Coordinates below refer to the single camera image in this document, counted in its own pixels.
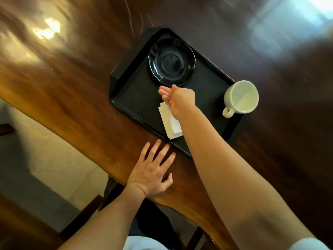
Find person's left forearm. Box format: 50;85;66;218
58;183;146;250

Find black trousers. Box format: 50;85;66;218
100;177;182;250

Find black saucer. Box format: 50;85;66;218
148;37;196;87

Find black plastic tray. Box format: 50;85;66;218
109;27;244;158

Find folded white napkins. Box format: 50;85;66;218
158;102;183;140

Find person's right forearm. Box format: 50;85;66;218
177;105;316;250

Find person's left hand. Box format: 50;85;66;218
127;139;176;198

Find dark wooden chair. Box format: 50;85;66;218
60;195;217;250

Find white ceramic cup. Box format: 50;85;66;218
222;80;259;119

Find person's right hand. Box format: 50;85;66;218
158;84;196;120

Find white shirt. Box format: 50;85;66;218
122;236;331;250

